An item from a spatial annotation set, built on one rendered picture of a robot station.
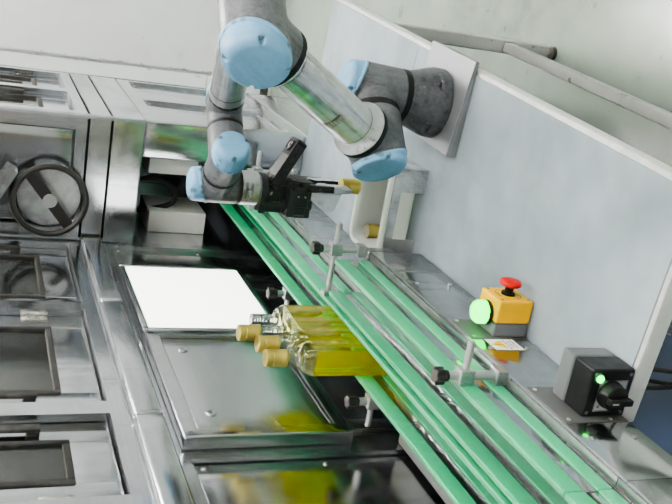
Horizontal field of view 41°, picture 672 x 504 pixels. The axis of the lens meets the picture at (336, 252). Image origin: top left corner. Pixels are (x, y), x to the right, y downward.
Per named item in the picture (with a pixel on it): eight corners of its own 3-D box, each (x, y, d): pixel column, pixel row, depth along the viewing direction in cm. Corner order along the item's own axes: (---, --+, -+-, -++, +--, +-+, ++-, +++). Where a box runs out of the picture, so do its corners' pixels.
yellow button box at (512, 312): (507, 321, 170) (473, 321, 167) (516, 285, 168) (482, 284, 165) (527, 337, 164) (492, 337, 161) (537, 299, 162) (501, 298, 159)
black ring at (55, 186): (84, 233, 262) (6, 229, 254) (90, 163, 256) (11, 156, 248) (86, 239, 258) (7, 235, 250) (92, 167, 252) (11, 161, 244)
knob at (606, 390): (617, 406, 138) (631, 417, 135) (593, 407, 136) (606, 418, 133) (624, 380, 136) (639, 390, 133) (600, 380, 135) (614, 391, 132)
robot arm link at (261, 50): (410, 115, 190) (259, -37, 147) (420, 176, 183) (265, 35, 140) (361, 136, 195) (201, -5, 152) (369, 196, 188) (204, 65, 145)
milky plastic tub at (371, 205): (379, 238, 223) (347, 237, 220) (396, 151, 217) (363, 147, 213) (408, 263, 208) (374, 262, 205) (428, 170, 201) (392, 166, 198)
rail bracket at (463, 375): (497, 376, 150) (426, 377, 145) (507, 336, 148) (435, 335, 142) (510, 388, 146) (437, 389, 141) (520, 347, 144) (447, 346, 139)
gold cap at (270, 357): (287, 346, 174) (266, 346, 173) (289, 363, 173) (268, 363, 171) (282, 352, 177) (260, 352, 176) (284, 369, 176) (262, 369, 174)
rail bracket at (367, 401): (399, 419, 182) (338, 421, 177) (405, 389, 180) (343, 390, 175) (407, 429, 179) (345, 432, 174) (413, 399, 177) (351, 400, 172)
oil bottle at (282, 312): (357, 328, 202) (267, 327, 194) (362, 305, 201) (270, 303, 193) (367, 339, 197) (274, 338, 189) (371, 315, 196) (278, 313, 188)
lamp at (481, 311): (478, 318, 166) (464, 317, 165) (483, 295, 164) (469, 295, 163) (490, 328, 162) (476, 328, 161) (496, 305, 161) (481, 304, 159)
